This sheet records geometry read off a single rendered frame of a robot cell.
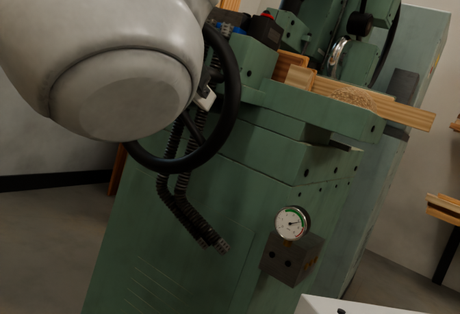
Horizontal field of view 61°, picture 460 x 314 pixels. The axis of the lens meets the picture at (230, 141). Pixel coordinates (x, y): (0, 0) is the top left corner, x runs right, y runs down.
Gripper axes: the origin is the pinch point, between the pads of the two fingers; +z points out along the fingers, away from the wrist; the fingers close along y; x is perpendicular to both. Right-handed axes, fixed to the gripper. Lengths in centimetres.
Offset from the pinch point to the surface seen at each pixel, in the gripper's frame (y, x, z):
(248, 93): 1.4, -8.0, 15.7
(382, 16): -7, -50, 44
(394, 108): -20.8, -22.2, 35.0
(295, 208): -14.7, 7.6, 22.4
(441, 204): -38, -52, 218
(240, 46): 5.2, -14.7, 11.1
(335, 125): -14.4, -10.0, 22.9
